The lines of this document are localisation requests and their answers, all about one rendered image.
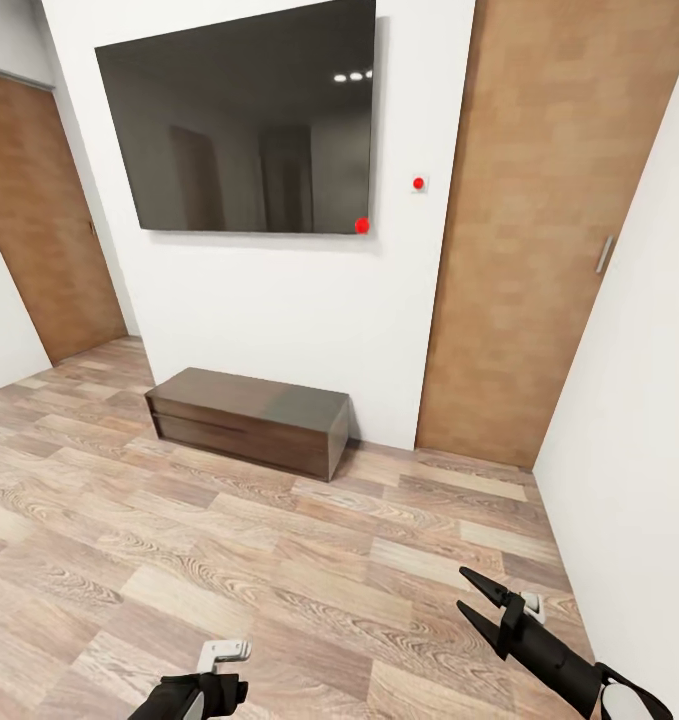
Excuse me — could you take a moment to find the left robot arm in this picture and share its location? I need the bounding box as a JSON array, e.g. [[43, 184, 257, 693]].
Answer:
[[126, 639, 251, 720]]

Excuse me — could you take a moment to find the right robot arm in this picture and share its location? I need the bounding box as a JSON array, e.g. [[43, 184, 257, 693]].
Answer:
[[456, 566, 674, 720]]

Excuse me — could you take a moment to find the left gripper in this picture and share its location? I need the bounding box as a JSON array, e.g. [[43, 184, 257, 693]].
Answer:
[[201, 673, 249, 720]]

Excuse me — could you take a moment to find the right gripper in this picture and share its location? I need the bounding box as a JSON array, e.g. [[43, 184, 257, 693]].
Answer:
[[456, 566, 570, 691]]

